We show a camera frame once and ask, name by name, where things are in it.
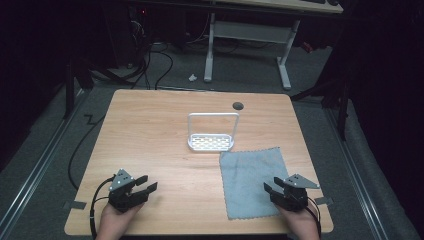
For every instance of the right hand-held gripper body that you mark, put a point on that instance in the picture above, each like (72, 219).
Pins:
(295, 195)

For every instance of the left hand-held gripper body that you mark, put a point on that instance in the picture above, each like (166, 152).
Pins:
(120, 193)

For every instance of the grey tape piece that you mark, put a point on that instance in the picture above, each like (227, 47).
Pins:
(324, 200)
(76, 205)

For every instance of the black metal stand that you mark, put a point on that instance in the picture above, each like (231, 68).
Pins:
(340, 106)
(70, 90)

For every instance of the white-legged desk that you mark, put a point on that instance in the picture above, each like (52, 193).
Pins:
(250, 31)

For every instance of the small red object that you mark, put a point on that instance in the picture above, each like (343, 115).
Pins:
(307, 47)

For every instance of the grey cloth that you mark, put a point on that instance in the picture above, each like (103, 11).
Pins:
(248, 181)

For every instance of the metal floor rail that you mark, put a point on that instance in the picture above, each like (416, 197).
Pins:
(36, 170)
(358, 176)

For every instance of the crumpled white paper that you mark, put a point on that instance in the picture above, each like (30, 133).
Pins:
(192, 78)

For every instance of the person's right hand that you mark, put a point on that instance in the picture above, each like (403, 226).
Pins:
(300, 223)

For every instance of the dark computer tower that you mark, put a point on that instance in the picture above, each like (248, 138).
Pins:
(138, 33)

